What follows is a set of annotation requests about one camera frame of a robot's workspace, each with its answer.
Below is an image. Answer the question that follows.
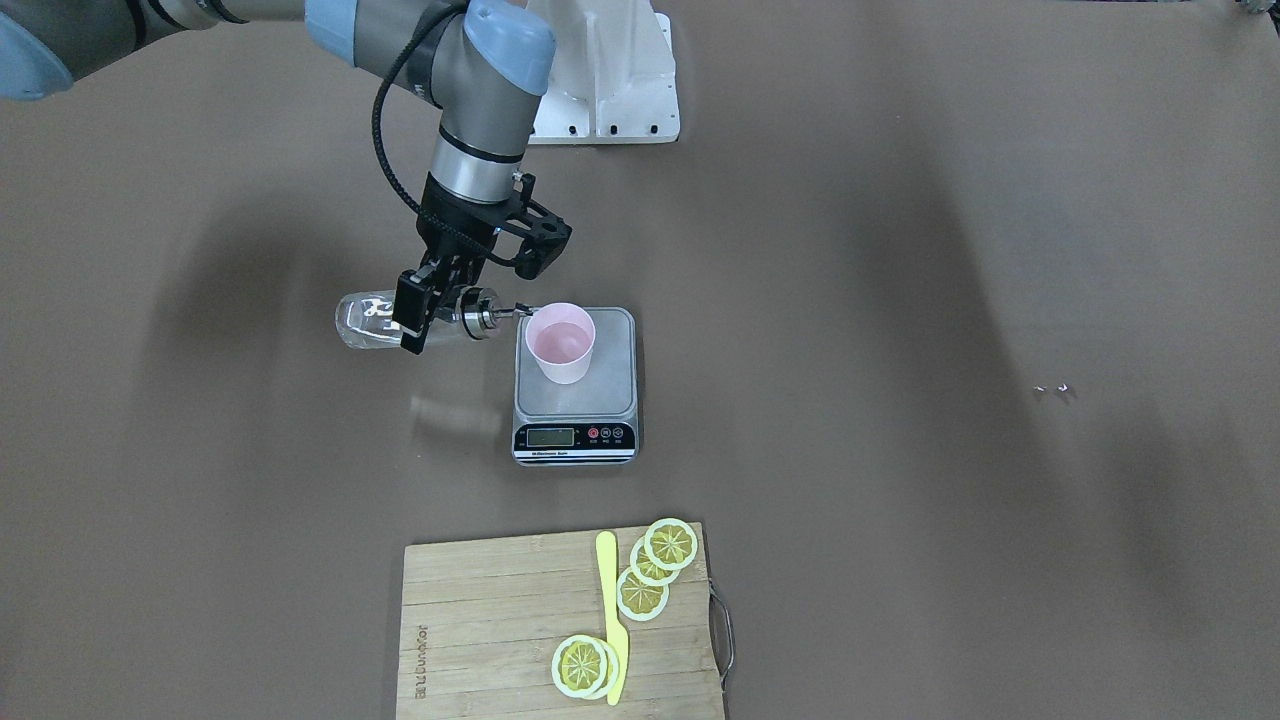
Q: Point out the glass sauce bottle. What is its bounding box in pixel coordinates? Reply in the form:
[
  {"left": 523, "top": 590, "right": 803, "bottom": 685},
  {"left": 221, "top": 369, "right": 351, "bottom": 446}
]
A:
[{"left": 334, "top": 286, "right": 540, "bottom": 350}]

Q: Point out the yellow plastic knife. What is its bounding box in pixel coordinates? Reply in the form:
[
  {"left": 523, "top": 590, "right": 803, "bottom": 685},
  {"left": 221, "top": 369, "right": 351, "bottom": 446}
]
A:
[{"left": 595, "top": 530, "right": 630, "bottom": 706}]

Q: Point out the silver kitchen scale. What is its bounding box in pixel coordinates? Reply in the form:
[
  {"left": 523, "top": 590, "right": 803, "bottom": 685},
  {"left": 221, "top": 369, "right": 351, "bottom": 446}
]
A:
[{"left": 511, "top": 307, "right": 641, "bottom": 468}]

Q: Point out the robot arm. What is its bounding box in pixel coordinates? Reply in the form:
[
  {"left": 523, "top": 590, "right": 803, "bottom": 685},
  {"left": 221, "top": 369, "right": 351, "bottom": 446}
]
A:
[{"left": 3, "top": 1, "right": 571, "bottom": 354}]

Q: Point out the pink plastic cup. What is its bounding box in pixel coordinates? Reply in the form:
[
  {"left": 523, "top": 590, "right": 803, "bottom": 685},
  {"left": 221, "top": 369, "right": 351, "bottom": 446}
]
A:
[{"left": 524, "top": 302, "right": 596, "bottom": 386}]

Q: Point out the lemon slice near knife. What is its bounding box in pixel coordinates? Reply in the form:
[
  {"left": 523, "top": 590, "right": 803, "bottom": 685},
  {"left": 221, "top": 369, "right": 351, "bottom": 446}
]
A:
[{"left": 616, "top": 568, "right": 669, "bottom": 623}]

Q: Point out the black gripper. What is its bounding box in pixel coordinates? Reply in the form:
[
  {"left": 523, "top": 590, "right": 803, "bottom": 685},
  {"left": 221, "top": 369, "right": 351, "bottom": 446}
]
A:
[{"left": 392, "top": 173, "right": 506, "bottom": 355}]

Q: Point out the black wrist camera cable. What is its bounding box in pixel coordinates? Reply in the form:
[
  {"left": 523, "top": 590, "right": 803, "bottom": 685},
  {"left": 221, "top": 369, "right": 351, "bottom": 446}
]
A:
[{"left": 372, "top": 0, "right": 521, "bottom": 269}]

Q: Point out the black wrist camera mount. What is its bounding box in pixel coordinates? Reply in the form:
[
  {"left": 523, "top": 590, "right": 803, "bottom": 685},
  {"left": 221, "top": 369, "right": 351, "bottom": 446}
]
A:
[{"left": 495, "top": 172, "right": 572, "bottom": 281}]

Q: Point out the white camera pole base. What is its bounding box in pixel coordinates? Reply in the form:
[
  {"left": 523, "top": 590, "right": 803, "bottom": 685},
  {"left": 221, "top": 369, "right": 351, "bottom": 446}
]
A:
[{"left": 525, "top": 1, "right": 681, "bottom": 145}]

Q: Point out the lemon slice middle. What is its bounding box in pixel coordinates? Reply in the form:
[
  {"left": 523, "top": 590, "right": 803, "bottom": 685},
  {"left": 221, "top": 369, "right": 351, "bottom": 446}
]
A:
[{"left": 628, "top": 538, "right": 680, "bottom": 587}]

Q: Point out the wooden cutting board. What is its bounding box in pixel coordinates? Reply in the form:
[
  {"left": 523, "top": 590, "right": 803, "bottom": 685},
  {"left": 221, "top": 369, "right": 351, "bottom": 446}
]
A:
[{"left": 396, "top": 530, "right": 732, "bottom": 719}]

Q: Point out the lemon slice by blade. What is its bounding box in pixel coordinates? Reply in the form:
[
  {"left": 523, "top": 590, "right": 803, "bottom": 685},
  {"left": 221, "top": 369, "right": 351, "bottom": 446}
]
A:
[{"left": 550, "top": 634, "right": 621, "bottom": 700}]

